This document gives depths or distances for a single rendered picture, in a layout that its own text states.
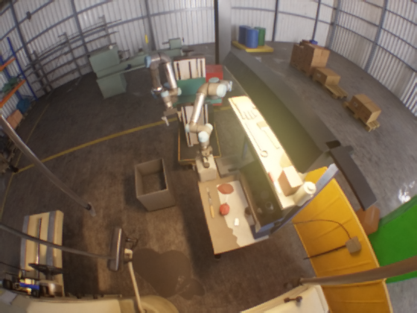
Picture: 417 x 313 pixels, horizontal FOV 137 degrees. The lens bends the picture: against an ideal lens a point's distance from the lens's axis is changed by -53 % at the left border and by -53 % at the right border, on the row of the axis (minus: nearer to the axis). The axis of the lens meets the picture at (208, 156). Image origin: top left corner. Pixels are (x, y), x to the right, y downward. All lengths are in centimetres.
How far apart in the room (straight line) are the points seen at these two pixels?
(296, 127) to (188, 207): 225
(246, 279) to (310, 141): 212
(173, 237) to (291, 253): 167
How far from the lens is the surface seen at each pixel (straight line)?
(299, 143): 56
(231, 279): 242
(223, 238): 149
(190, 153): 272
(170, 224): 258
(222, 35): 429
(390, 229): 324
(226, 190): 161
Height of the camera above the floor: 241
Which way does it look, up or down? 52 degrees down
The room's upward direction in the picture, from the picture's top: 3 degrees counter-clockwise
